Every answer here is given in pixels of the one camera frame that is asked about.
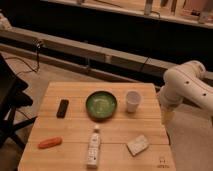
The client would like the green ceramic bowl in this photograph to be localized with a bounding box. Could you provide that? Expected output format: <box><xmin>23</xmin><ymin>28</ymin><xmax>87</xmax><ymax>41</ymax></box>
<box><xmin>85</xmin><ymin>91</ymin><xmax>117</xmax><ymax>121</ymax></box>

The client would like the white plastic bottle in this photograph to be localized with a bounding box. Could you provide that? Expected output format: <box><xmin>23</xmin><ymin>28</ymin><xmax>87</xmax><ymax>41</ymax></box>
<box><xmin>86</xmin><ymin>125</ymin><xmax>101</xmax><ymax>169</ymax></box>

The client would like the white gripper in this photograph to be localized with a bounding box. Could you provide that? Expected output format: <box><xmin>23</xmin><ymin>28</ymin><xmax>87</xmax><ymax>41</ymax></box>
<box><xmin>157</xmin><ymin>86</ymin><xmax>180</xmax><ymax>125</ymax></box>

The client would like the long metal rail beam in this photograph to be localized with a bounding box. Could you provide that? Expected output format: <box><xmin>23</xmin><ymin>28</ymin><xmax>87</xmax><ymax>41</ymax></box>
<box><xmin>0</xmin><ymin>27</ymin><xmax>213</xmax><ymax>88</ymax></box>

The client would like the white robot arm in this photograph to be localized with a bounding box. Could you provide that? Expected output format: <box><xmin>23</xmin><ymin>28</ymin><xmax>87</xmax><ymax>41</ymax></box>
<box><xmin>157</xmin><ymin>60</ymin><xmax>213</xmax><ymax>125</ymax></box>

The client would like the black remote control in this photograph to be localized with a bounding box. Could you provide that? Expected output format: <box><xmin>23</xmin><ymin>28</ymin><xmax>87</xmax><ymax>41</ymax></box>
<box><xmin>56</xmin><ymin>99</ymin><xmax>69</xmax><ymax>118</ymax></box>

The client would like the black office chair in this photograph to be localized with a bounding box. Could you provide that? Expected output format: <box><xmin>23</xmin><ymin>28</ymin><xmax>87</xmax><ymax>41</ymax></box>
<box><xmin>0</xmin><ymin>53</ymin><xmax>36</xmax><ymax>149</ymax></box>

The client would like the orange carrot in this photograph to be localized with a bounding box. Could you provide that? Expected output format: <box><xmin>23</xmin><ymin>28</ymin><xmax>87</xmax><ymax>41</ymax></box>
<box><xmin>38</xmin><ymin>137</ymin><xmax>62</xmax><ymax>149</ymax></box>

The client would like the black cable on floor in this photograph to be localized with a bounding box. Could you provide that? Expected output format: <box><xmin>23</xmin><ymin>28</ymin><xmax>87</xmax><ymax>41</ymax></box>
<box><xmin>4</xmin><ymin>39</ymin><xmax>45</xmax><ymax>76</ymax></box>

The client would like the white ceramic cup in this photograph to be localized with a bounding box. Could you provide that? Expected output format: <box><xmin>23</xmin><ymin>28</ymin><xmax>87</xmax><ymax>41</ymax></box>
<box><xmin>126</xmin><ymin>91</ymin><xmax>141</xmax><ymax>113</ymax></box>

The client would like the white sponge block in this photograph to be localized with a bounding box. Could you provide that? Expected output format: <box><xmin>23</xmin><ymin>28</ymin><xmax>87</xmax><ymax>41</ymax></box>
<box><xmin>127</xmin><ymin>135</ymin><xmax>149</xmax><ymax>156</ymax></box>

